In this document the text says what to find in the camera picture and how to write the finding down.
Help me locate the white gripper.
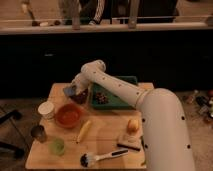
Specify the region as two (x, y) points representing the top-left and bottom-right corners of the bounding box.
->
(71, 73), (90, 94)

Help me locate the blue sponge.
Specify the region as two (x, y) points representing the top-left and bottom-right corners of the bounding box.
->
(63, 86), (76, 97)

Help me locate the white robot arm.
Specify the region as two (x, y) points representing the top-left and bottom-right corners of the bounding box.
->
(71, 60), (196, 171)

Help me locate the purple bowl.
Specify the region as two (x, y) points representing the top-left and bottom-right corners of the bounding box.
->
(70, 88), (88, 104)

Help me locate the orange bowl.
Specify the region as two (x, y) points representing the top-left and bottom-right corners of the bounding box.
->
(54, 103), (83, 128)

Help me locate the green plastic tray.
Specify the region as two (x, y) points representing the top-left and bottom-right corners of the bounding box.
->
(89, 83), (132, 110)

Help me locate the dark grape bunch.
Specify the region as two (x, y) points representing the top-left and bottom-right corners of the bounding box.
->
(95, 92), (108, 104)

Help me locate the yellow banana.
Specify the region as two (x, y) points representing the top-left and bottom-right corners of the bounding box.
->
(76, 120), (91, 144)

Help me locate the white cup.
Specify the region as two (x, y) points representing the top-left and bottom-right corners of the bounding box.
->
(38, 101), (55, 120)

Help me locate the metal cup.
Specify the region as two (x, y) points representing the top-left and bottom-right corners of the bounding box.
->
(31, 125), (47, 143)

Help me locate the orange apple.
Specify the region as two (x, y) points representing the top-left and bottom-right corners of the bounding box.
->
(127, 119), (139, 133)

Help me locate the green plastic cup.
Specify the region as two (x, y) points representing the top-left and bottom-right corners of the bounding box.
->
(49, 138), (65, 156)

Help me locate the white dish brush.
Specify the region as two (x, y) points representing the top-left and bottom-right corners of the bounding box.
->
(80, 149), (129, 168)

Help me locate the wooden scrub brush block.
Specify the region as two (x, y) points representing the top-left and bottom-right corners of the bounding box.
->
(117, 134), (141, 151)

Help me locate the green chili pepper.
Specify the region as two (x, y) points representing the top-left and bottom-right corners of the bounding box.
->
(139, 136), (148, 167)

